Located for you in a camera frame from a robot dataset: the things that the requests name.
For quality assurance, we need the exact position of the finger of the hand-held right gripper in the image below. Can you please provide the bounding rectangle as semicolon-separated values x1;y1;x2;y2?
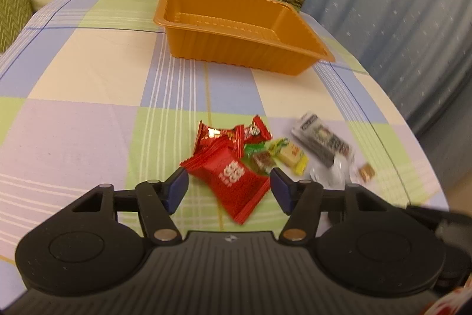
406;203;472;228

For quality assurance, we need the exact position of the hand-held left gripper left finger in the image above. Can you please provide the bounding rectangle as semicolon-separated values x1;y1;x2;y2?
71;167;189;246

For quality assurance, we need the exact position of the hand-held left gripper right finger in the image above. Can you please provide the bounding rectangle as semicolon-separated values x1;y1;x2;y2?
270;167;407;246

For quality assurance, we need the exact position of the green candy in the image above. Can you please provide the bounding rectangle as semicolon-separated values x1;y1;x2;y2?
244;143;276;175

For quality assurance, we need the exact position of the yellow candy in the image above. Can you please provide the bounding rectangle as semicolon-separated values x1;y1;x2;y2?
268;138;309;176

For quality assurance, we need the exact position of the large red snack packet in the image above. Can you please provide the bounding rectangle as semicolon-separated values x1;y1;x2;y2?
179;144;271;226

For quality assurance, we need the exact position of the small red snack packet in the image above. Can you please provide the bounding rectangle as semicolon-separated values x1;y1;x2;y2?
194;120;246;158

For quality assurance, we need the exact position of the black sesame bar packet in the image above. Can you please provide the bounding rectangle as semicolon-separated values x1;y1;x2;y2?
291;112;353;168

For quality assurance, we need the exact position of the small brown candy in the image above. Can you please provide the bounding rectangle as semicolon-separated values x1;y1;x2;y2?
358;163;376;183

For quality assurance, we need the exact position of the orange plastic tray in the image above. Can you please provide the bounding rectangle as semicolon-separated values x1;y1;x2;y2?
153;0;336;76

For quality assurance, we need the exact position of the red and white clothing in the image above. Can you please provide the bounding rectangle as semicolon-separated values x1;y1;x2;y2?
417;285;472;315

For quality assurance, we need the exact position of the checked tablecloth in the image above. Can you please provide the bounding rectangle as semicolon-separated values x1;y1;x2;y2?
0;0;450;301

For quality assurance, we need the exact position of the green chevron cushion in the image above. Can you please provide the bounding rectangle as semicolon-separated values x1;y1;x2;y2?
0;0;35;53

